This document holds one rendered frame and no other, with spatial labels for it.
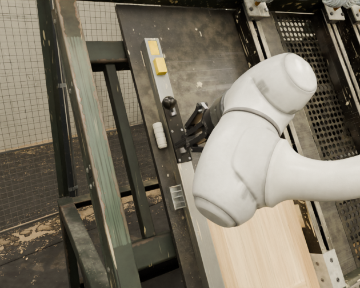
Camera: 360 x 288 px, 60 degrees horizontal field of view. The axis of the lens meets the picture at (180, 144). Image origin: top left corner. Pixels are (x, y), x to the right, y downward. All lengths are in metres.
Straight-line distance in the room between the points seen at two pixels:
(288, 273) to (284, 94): 0.79
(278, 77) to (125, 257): 0.59
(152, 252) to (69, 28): 0.69
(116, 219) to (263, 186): 0.50
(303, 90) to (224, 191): 0.20
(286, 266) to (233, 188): 0.77
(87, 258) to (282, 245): 0.84
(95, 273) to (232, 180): 1.09
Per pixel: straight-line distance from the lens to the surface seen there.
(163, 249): 0.99
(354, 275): 1.38
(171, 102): 0.86
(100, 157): 0.86
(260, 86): 0.51
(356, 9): 1.79
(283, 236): 1.17
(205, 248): 0.96
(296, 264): 1.20
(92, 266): 1.48
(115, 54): 1.09
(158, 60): 1.02
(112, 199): 0.85
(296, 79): 0.50
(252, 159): 0.44
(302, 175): 0.45
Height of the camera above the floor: 1.71
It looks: 19 degrees down
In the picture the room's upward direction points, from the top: straight up
